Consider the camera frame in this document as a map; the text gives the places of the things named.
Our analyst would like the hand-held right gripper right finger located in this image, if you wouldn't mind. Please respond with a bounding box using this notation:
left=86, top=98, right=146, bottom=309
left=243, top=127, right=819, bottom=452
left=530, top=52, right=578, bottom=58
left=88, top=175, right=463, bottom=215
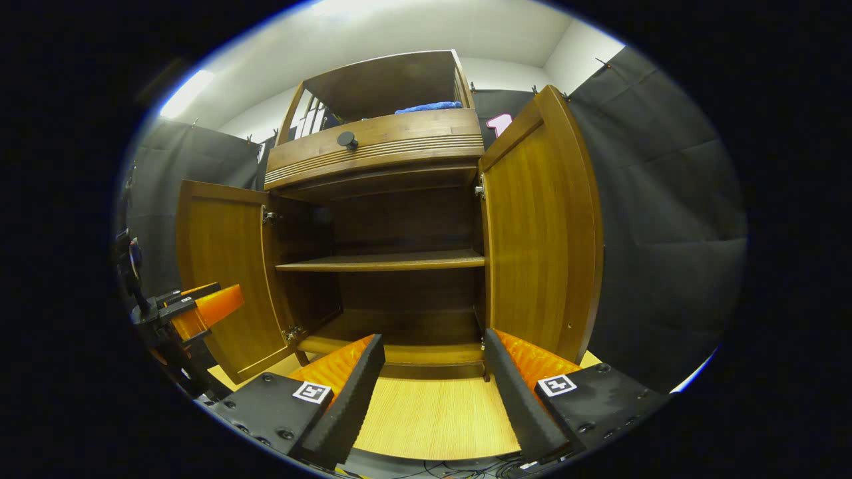
left=485, top=329, right=673, bottom=466

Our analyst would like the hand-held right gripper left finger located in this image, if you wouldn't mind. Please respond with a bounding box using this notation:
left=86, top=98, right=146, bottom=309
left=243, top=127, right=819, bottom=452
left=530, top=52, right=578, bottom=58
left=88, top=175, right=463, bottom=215
left=200, top=334, right=385, bottom=470

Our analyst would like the wooden shoe cabinet door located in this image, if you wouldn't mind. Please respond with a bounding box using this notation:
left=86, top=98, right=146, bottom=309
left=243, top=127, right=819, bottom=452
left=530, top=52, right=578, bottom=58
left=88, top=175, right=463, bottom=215
left=478, top=84, right=604, bottom=365
left=175, top=180, right=300, bottom=385

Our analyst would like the wooden ribbed cabinet drawer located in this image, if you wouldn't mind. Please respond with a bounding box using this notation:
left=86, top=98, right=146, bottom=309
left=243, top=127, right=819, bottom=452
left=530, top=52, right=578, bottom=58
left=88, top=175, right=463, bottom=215
left=264, top=108, right=485, bottom=192

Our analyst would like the black backdrop cloth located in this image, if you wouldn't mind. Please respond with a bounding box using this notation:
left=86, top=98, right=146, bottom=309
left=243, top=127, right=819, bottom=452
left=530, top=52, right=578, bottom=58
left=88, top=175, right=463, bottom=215
left=114, top=47, right=747, bottom=393

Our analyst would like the blue folded cloth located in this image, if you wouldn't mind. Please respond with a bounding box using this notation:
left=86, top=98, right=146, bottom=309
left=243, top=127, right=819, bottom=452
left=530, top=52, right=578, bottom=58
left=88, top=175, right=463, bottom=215
left=395, top=101, right=463, bottom=114

